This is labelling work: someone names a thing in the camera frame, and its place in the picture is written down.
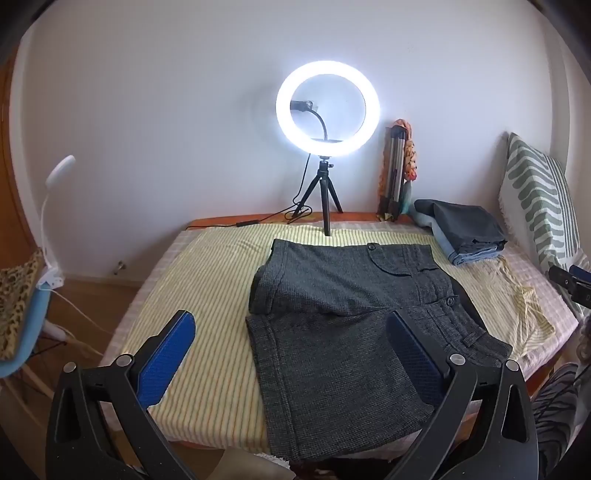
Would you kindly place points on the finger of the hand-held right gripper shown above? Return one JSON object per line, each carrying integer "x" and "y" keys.
{"x": 571, "y": 282}

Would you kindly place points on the folded blue jeans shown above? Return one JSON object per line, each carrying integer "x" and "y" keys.
{"x": 455, "y": 251}

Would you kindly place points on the leopard print cloth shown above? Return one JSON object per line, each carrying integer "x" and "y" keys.
{"x": 16, "y": 300}

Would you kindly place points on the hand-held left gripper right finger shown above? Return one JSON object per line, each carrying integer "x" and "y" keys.
{"x": 413, "y": 355}

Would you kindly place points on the light blue chair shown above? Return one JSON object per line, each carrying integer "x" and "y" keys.
{"x": 22, "y": 332}

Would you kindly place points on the dark grey checked pants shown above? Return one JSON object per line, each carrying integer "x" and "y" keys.
{"x": 351, "y": 323}

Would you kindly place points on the white clip lamp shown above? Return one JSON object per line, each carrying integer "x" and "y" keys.
{"x": 51, "y": 203}

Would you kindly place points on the yellow striped sheet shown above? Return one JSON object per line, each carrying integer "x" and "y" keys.
{"x": 203, "y": 295}

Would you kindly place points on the green striped pillow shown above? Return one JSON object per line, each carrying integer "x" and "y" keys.
{"x": 538, "y": 198}

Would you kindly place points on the black tripod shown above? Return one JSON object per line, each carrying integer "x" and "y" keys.
{"x": 327, "y": 194}

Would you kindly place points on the folded dark grey pants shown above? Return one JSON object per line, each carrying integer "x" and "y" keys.
{"x": 471, "y": 224}

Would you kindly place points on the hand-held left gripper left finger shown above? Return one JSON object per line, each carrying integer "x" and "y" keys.
{"x": 162, "y": 355}

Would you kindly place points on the folded metal stand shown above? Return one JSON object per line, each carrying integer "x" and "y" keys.
{"x": 409, "y": 161}

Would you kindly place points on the zebra striped clothing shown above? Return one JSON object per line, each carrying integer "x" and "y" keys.
{"x": 556, "y": 415}

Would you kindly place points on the folded silver tripod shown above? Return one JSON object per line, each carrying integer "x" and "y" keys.
{"x": 395, "y": 170}

